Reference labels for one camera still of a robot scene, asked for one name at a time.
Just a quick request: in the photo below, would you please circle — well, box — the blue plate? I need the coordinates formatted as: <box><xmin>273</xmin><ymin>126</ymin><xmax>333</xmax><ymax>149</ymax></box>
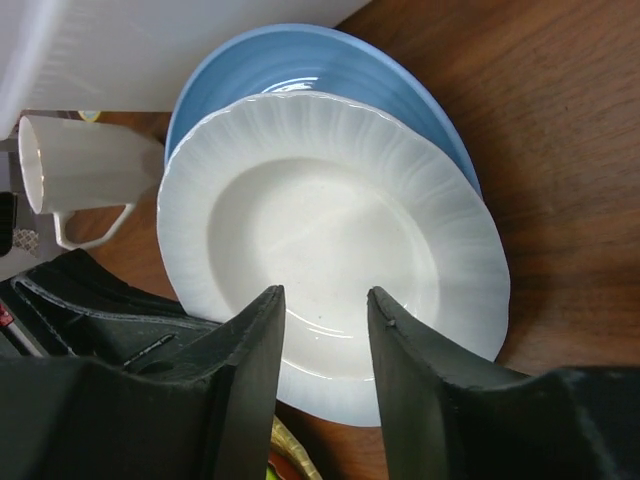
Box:
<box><xmin>165</xmin><ymin>23</ymin><xmax>481</xmax><ymax>190</ymax></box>

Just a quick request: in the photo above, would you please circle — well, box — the teal patterned small bowl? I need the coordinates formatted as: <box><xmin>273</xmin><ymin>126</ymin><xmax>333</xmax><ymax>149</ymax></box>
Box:
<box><xmin>78</xmin><ymin>110</ymin><xmax>102</xmax><ymax>123</ymax></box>

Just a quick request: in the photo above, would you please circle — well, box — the green plate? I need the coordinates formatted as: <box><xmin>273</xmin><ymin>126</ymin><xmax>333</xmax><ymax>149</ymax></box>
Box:
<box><xmin>266</xmin><ymin>464</ymin><xmax>281</xmax><ymax>480</ymax></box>

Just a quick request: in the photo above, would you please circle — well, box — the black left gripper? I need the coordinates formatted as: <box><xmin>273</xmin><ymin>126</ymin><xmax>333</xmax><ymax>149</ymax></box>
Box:
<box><xmin>0</xmin><ymin>192</ymin><xmax>220</xmax><ymax>368</ymax></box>

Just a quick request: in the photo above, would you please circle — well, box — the yellow woven rim plate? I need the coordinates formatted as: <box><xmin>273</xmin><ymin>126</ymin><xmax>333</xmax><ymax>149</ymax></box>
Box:
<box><xmin>270</xmin><ymin>416</ymin><xmax>322</xmax><ymax>480</ymax></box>

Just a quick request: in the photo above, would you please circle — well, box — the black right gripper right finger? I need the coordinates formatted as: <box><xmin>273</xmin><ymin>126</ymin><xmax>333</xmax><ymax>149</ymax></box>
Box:
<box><xmin>367</xmin><ymin>287</ymin><xmax>639</xmax><ymax>479</ymax></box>

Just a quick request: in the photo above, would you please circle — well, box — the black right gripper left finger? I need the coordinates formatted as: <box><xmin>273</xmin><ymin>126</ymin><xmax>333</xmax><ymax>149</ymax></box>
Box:
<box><xmin>1</xmin><ymin>286</ymin><xmax>285</xmax><ymax>479</ymax></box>

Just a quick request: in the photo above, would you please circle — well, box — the cream ceramic mug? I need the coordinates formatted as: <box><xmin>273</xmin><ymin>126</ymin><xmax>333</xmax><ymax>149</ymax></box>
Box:
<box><xmin>18</xmin><ymin>115</ymin><xmax>164</xmax><ymax>250</ymax></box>

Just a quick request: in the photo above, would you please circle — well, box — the white paper plate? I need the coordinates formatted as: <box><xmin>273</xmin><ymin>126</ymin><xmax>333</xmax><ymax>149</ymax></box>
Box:
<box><xmin>157</xmin><ymin>91</ymin><xmax>510</xmax><ymax>427</ymax></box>

